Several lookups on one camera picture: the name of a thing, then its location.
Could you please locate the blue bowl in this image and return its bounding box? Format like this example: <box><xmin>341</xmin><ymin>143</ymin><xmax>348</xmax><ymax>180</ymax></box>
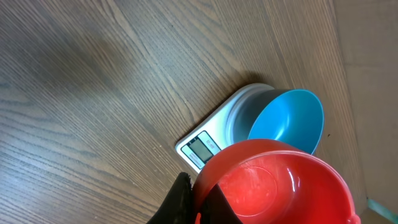
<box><xmin>228</xmin><ymin>89</ymin><xmax>325</xmax><ymax>154</ymax></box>

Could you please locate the white digital kitchen scale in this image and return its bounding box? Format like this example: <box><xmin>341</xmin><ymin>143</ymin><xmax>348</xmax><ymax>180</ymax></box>
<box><xmin>175</xmin><ymin>83</ymin><xmax>273</xmax><ymax>173</ymax></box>

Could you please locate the red measuring scoop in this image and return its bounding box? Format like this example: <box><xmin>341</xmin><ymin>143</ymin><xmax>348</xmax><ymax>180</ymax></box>
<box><xmin>193</xmin><ymin>139</ymin><xmax>361</xmax><ymax>224</ymax></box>

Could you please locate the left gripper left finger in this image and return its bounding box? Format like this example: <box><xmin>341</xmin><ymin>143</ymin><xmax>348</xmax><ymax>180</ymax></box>
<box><xmin>147</xmin><ymin>172</ymin><xmax>193</xmax><ymax>224</ymax></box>

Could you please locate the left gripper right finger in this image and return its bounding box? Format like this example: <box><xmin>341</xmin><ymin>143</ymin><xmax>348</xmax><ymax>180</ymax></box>
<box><xmin>200</xmin><ymin>184</ymin><xmax>242</xmax><ymax>224</ymax></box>

